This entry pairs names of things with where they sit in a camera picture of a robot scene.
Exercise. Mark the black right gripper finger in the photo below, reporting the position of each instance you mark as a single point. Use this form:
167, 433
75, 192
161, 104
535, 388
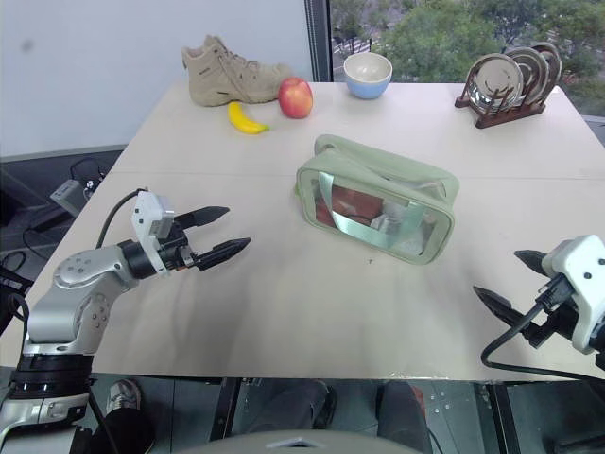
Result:
496, 305
531, 260

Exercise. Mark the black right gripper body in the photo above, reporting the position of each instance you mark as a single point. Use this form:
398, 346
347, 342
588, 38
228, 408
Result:
553, 321

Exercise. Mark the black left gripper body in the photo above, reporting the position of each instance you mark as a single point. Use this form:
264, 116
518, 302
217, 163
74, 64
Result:
176, 246

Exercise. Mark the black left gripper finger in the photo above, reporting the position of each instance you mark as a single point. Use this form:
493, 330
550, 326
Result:
204, 214
222, 251

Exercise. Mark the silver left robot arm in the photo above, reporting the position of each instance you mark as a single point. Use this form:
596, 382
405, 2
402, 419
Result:
75, 293

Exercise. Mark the green transparent toiletry bag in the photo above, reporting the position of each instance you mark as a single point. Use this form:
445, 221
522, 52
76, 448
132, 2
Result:
378, 203

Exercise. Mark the yellow banana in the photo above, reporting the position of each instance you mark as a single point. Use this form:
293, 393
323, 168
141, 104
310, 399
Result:
243, 120

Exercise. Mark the grey box on floor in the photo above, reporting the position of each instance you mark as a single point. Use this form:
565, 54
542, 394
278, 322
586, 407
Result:
68, 194

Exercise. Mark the tan suede boot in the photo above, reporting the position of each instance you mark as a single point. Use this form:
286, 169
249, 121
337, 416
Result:
227, 75

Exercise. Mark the red apple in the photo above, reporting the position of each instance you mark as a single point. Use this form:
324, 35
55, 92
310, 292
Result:
295, 97

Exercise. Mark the dark wooden plate rack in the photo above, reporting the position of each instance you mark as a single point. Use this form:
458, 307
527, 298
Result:
503, 111

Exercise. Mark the grey sneaker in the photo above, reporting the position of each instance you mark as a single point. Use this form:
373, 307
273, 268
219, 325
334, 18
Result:
124, 395

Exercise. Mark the large steel plate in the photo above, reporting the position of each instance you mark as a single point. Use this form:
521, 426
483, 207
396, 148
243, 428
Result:
496, 85

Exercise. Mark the medium steel plate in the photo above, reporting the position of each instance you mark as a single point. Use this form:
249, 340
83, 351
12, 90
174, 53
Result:
531, 71

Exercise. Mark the small steel plate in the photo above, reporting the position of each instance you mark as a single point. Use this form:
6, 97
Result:
550, 61

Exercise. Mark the dark rounded robot body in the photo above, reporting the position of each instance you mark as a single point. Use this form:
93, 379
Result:
302, 442

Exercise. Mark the blue and cream bowl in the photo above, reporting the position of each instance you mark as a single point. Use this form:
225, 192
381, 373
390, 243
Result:
368, 75

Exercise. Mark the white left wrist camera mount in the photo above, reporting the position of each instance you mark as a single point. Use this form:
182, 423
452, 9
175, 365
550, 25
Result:
147, 222

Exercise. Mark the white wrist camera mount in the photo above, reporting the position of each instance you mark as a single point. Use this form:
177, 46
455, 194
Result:
579, 284
147, 222

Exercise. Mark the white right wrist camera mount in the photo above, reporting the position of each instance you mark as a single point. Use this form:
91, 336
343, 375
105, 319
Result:
579, 284

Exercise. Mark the dark window frame post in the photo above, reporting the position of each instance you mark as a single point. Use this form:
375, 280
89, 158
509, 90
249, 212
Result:
317, 40

